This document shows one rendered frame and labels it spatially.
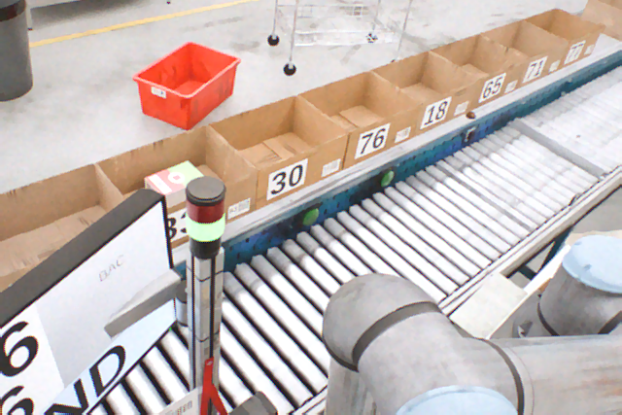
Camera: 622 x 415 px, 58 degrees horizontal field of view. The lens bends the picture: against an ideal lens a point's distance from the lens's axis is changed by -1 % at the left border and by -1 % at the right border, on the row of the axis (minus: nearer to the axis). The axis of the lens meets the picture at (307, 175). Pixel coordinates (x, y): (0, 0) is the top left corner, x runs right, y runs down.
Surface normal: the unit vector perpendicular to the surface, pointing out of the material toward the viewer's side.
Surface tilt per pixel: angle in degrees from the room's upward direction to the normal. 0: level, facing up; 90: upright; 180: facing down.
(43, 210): 89
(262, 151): 0
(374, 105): 89
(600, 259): 5
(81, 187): 90
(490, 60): 89
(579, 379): 38
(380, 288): 29
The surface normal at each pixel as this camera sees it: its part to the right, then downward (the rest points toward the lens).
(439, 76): -0.75, 0.33
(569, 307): -0.91, 0.22
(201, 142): 0.64, 0.54
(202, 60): -0.40, 0.48
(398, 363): -0.52, -0.47
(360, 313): -0.73, -0.44
